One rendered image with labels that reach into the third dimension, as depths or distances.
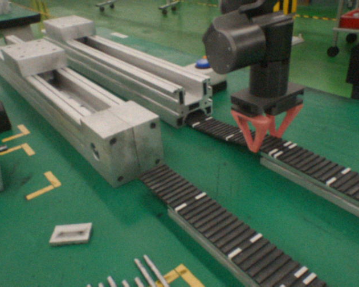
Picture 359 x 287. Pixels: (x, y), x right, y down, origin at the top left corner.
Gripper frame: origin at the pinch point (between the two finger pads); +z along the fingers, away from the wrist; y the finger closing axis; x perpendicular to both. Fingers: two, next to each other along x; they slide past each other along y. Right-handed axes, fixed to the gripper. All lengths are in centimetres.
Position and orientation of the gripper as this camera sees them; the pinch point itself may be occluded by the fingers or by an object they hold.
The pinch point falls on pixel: (264, 141)
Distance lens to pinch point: 60.1
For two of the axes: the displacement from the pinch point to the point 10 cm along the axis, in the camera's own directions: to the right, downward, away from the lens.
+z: 0.7, 8.6, 5.1
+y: -8.0, 3.6, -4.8
